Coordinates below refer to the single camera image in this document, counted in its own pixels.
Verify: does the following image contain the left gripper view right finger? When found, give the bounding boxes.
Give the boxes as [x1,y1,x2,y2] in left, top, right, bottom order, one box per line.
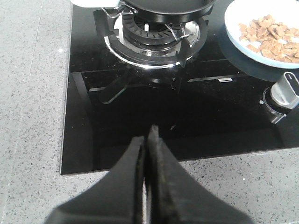
[146,125,253,224]

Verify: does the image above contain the brown meat pieces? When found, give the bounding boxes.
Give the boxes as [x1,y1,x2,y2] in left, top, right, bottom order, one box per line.
[238,14,299,63]

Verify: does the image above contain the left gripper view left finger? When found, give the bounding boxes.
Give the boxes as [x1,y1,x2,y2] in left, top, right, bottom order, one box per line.
[46,137,145,224]

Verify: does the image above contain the left black pan support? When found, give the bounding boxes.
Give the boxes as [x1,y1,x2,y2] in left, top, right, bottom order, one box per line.
[93,7,207,70]

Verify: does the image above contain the left black gas burner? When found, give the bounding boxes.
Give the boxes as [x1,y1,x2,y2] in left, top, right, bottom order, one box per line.
[122,15,175,46]

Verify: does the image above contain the black glass gas cooktop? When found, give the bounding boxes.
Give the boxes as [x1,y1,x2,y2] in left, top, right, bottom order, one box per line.
[60,0,299,175]

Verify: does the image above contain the black frying pan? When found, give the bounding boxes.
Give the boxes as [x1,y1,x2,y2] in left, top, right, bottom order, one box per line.
[71,0,219,23]

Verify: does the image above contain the light blue plate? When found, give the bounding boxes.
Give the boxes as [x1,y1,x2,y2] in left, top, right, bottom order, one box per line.
[224,0,299,69]

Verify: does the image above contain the silver left stove knob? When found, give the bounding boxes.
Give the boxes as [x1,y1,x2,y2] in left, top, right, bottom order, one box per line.
[260,71,299,124]

